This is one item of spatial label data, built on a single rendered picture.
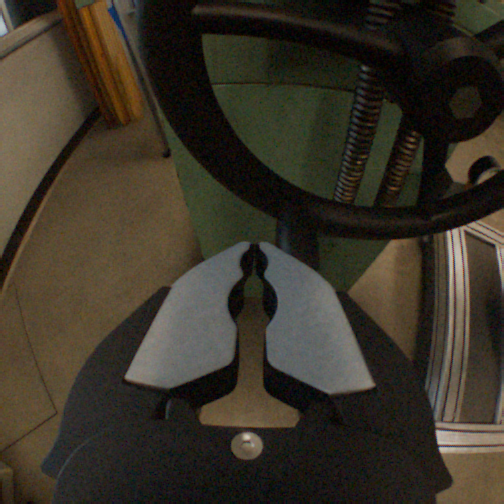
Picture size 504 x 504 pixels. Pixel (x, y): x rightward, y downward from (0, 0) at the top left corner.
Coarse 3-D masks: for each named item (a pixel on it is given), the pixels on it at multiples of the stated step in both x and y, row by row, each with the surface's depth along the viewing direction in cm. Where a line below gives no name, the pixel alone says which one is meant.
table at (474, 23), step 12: (84, 0) 14; (96, 0) 15; (408, 0) 10; (420, 0) 9; (456, 0) 8; (468, 0) 7; (492, 0) 9; (456, 12) 9; (468, 12) 8; (480, 12) 8; (492, 12) 7; (456, 24) 10; (468, 24) 9; (480, 24) 9; (492, 24) 8
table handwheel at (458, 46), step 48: (144, 0) 6; (192, 0) 6; (144, 48) 8; (192, 48) 8; (336, 48) 8; (384, 48) 8; (432, 48) 6; (480, 48) 5; (192, 96) 10; (432, 96) 8; (480, 96) 7; (192, 144) 13; (240, 144) 14; (432, 144) 12; (240, 192) 16; (432, 192) 15; (480, 192) 15
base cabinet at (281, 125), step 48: (240, 96) 28; (288, 96) 27; (336, 96) 27; (288, 144) 34; (336, 144) 33; (384, 144) 32; (192, 192) 43; (240, 240) 56; (336, 240) 54; (384, 240) 54; (336, 288) 80
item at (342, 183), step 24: (384, 0) 9; (432, 0) 8; (360, 72) 15; (360, 96) 16; (384, 96) 15; (360, 120) 17; (360, 144) 19; (408, 144) 18; (360, 168) 21; (408, 168) 20; (336, 192) 25; (384, 192) 24
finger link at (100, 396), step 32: (160, 288) 9; (128, 320) 7; (96, 352) 6; (128, 352) 6; (96, 384) 5; (128, 384) 5; (64, 416) 4; (96, 416) 5; (128, 416) 5; (160, 416) 5; (64, 448) 4
